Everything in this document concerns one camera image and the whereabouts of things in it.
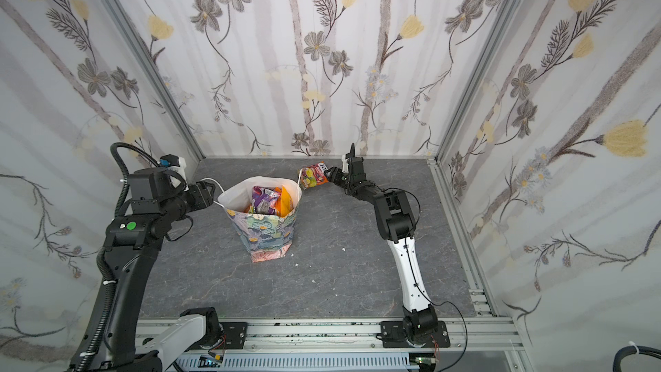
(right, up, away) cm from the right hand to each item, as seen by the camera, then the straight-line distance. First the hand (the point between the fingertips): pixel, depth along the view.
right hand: (329, 166), depth 108 cm
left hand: (-33, -7, -38) cm, 51 cm away
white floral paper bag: (-19, -24, -30) cm, 43 cm away
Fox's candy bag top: (-7, -4, +2) cm, 9 cm away
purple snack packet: (-20, -12, -28) cm, 37 cm away
